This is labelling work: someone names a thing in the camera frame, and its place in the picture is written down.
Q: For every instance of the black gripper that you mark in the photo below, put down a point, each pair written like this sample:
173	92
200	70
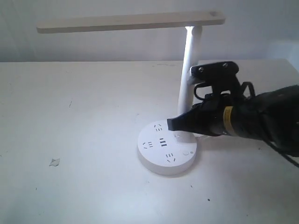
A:
211	117

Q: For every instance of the white desk lamp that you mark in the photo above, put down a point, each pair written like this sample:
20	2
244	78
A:
160	150

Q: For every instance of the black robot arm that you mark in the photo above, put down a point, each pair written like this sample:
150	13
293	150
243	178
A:
272	117

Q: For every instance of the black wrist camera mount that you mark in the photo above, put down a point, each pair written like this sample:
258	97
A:
221	76

